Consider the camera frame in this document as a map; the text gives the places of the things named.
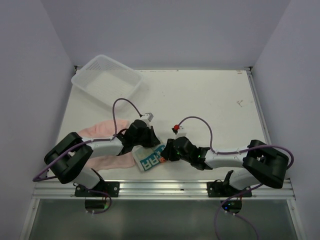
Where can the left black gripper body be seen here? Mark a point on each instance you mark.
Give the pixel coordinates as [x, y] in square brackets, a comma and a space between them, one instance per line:
[145, 140]

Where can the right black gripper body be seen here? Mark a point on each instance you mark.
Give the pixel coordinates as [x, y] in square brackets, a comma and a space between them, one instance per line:
[173, 155]

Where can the colourful rabbit print towel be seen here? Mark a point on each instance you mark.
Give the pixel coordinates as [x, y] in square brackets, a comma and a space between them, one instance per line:
[148, 158]

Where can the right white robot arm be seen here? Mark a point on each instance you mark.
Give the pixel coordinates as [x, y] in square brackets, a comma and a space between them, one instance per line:
[219, 159]

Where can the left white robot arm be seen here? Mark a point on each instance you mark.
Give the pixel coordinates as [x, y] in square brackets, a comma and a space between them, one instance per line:
[67, 160]

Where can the pink towel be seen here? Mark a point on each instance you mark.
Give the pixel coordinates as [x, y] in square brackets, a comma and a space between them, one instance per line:
[106, 155]

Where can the translucent plastic basket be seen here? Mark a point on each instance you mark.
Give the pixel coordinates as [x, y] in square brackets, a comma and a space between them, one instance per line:
[106, 80]

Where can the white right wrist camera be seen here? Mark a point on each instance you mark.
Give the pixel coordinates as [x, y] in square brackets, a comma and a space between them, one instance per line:
[181, 132]

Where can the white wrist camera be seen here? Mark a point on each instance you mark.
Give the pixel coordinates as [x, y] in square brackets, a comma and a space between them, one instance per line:
[181, 132]
[147, 117]

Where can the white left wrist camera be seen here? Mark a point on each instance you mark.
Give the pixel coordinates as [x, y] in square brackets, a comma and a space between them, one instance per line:
[147, 117]

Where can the right wrist camera red plug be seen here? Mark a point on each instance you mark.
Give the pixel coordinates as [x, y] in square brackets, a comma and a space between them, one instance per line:
[175, 128]

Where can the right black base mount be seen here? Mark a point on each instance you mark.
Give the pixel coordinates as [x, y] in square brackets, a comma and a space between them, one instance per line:
[225, 188]

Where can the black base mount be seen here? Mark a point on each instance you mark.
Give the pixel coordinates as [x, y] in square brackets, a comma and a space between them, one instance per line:
[225, 188]
[111, 188]

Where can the aluminium front rail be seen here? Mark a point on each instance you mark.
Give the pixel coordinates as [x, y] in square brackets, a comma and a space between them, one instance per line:
[157, 189]

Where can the aluminium rail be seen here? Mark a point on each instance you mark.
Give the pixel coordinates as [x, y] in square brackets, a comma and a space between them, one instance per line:
[262, 117]
[157, 189]

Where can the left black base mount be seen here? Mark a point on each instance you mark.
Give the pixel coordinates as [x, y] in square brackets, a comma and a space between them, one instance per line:
[111, 188]

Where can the aluminium right side rail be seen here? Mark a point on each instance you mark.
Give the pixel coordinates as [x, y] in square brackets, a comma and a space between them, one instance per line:
[262, 117]

